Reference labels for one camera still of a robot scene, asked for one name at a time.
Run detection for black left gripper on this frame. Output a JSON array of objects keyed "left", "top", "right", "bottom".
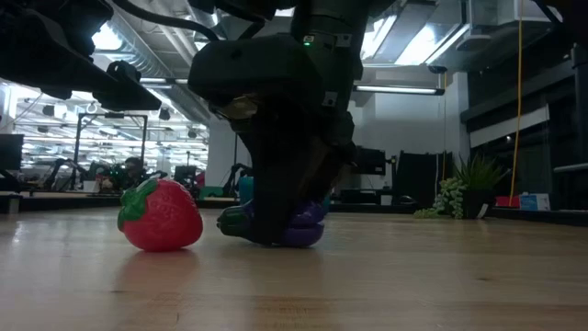
[{"left": 0, "top": 8, "right": 163, "bottom": 112}]

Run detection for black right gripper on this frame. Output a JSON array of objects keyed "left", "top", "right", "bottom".
[{"left": 209, "top": 43, "right": 358, "bottom": 247}]

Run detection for purple toy eggplant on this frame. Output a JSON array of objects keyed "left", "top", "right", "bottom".
[{"left": 216, "top": 198, "right": 328, "bottom": 249}]

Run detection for large red toy strawberry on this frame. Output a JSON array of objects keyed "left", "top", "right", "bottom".
[{"left": 117, "top": 177, "right": 204, "bottom": 253}]

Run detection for black background robot arms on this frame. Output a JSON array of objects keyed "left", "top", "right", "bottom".
[{"left": 221, "top": 161, "right": 254, "bottom": 199}]

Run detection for person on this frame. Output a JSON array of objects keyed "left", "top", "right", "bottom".
[{"left": 105, "top": 155, "right": 153, "bottom": 192}]

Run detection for black panel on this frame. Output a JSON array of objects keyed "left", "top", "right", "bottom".
[{"left": 395, "top": 150, "right": 454, "bottom": 206}]

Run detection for dark computer monitor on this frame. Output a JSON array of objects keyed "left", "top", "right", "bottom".
[{"left": 0, "top": 132, "right": 25, "bottom": 171}]

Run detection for ceiling light tube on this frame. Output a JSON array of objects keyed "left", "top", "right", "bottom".
[{"left": 354, "top": 84, "right": 446, "bottom": 97}]

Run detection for potted succulent plant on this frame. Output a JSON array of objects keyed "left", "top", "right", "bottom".
[{"left": 413, "top": 154, "right": 511, "bottom": 221}]

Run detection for red container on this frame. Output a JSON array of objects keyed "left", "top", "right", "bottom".
[{"left": 494, "top": 195, "right": 522, "bottom": 209}]

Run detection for blue and white box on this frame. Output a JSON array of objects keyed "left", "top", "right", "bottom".
[{"left": 518, "top": 192, "right": 551, "bottom": 212}]

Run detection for black metal frame stand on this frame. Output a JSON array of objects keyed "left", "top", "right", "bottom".
[{"left": 71, "top": 111, "right": 149, "bottom": 180}]

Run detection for black wall monitor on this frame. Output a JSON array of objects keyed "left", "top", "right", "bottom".
[{"left": 354, "top": 145, "right": 387, "bottom": 176}]

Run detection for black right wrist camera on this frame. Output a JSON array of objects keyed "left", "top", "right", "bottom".
[{"left": 187, "top": 33, "right": 323, "bottom": 108}]

